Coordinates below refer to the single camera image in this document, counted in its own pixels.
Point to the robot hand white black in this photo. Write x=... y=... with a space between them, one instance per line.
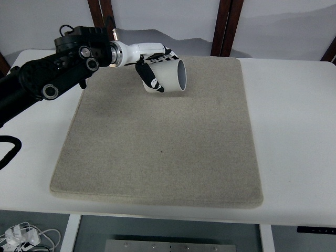
x=147 y=48

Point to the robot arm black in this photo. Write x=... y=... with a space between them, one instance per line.
x=39 y=73

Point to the grey felt mat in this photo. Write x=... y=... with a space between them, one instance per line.
x=157 y=157

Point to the grey metal plate with screws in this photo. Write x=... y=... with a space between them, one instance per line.
x=170 y=246

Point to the white table leg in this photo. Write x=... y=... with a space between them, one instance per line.
x=267 y=239
x=69 y=233

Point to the white power adapter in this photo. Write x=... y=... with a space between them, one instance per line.
x=31 y=236

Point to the black table control panel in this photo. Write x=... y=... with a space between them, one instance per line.
x=315 y=229

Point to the brown wooden screen frame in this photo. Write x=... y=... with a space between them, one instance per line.
x=330 y=52
x=101 y=13
x=225 y=26
x=4 y=65

